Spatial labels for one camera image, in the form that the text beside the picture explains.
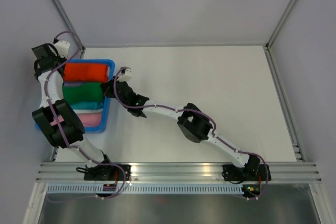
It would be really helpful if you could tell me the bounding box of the green t-shirt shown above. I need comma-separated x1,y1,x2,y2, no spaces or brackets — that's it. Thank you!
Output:
62,82,104,104

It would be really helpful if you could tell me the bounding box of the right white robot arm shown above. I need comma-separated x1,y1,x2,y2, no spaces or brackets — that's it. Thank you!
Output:
100,78,271,184

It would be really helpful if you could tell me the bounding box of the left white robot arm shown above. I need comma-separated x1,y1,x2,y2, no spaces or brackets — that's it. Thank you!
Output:
32,44,115,181

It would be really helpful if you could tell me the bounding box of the orange rolled t-shirt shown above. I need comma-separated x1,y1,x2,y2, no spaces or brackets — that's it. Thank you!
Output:
63,62,109,83

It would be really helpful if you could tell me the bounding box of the lilac rolled t-shirt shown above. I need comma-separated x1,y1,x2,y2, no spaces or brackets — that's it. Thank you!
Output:
63,82,82,87

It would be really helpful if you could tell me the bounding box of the blue plastic bin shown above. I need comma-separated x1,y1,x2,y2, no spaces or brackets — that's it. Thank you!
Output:
35,58,117,133

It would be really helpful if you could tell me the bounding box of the white rolled t-shirt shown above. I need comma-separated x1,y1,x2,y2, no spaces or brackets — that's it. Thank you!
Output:
74,109,103,114

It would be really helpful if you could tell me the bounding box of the pink rolled t-shirt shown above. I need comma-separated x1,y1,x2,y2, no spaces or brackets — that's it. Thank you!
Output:
77,112,102,127

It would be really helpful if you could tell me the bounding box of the teal rolled t-shirt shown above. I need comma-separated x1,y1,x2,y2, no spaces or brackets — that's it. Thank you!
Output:
70,102,103,110

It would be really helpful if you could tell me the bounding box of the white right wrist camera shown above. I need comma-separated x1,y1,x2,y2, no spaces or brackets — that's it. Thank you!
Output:
116,68,133,82

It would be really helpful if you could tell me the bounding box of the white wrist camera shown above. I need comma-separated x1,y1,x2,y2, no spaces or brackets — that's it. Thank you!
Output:
116,68,133,82
54,40,70,59

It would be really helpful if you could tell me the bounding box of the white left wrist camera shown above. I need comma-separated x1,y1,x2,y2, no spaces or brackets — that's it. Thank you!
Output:
54,40,70,59

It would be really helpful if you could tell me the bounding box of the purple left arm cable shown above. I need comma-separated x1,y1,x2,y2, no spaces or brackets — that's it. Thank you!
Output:
43,30,125,203

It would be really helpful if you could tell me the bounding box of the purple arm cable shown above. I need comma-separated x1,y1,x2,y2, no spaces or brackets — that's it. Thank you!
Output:
112,66,270,200
43,30,125,203

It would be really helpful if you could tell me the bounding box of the aluminium frame post left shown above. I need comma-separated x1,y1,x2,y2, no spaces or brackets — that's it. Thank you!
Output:
50,0,85,52

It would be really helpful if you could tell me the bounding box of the aluminium frame post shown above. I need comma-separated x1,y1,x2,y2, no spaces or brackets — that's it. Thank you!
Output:
265,0,315,50
50,0,85,52

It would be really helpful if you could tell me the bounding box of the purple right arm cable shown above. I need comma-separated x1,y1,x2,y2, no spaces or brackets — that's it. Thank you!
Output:
112,66,270,200

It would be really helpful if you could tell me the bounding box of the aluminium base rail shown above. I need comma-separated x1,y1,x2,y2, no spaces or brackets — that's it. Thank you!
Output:
36,162,322,184

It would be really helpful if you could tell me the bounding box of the slotted cable duct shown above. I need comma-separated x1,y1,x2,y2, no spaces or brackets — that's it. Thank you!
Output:
47,183,243,195

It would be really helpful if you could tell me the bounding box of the aluminium frame post right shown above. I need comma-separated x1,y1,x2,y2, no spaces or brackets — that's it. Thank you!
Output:
265,0,315,50

